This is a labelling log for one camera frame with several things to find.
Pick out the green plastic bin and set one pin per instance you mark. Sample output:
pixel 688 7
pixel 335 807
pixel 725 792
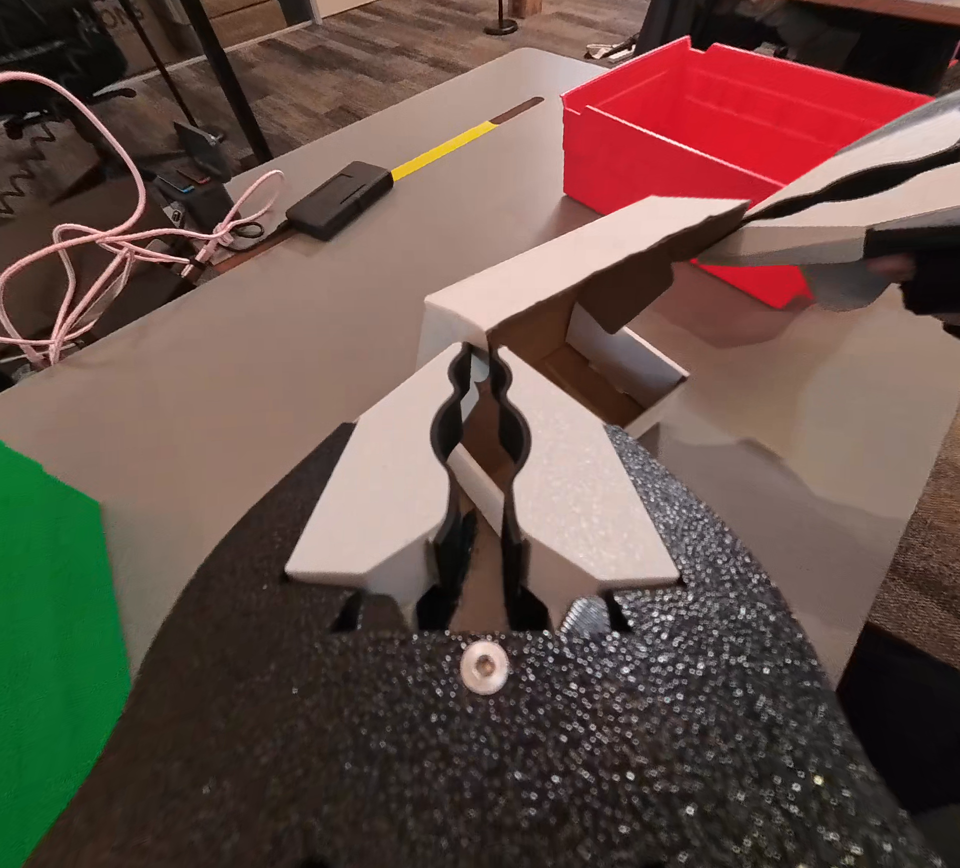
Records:
pixel 52 620

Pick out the red plastic bin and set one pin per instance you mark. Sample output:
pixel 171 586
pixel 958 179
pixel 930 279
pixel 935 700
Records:
pixel 675 155

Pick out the yellow tape strip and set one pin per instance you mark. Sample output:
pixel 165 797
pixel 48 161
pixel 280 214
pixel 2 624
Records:
pixel 442 149

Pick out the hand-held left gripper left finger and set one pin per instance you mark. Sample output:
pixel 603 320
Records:
pixel 360 508

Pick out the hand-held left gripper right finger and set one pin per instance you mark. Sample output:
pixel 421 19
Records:
pixel 585 508

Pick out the black office chair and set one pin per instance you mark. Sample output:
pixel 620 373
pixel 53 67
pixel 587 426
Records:
pixel 45 57

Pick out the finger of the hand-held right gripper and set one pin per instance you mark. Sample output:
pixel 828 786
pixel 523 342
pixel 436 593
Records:
pixel 900 140
pixel 795 241

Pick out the white cardboard box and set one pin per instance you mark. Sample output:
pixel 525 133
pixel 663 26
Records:
pixel 540 268

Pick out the black charging dock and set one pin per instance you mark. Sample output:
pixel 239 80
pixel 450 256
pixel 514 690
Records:
pixel 202 147

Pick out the black rectangular device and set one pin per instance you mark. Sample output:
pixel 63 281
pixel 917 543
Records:
pixel 341 200

